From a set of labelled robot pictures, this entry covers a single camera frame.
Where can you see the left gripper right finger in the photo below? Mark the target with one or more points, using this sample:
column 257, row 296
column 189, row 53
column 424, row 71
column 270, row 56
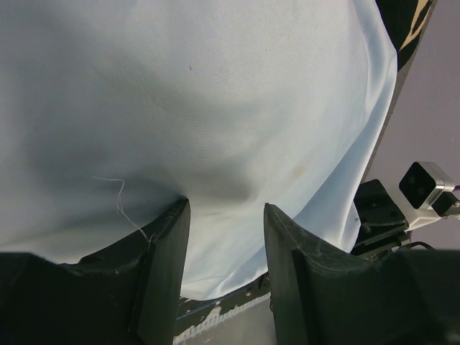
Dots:
column 323, row 295

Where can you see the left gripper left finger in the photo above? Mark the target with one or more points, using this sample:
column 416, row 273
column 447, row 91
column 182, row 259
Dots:
column 126, row 293

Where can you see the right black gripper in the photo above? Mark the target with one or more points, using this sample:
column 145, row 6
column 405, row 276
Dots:
column 383, row 226

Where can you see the light blue pillowcase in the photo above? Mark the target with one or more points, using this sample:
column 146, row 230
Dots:
column 113, row 110

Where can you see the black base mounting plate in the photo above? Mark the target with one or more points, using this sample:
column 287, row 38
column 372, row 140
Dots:
column 192, row 309

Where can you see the black floral patterned cloth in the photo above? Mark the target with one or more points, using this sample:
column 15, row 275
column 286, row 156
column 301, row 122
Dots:
column 404, row 21

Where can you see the white slotted cable duct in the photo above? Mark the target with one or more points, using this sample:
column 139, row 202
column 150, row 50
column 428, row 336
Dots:
column 215, row 317

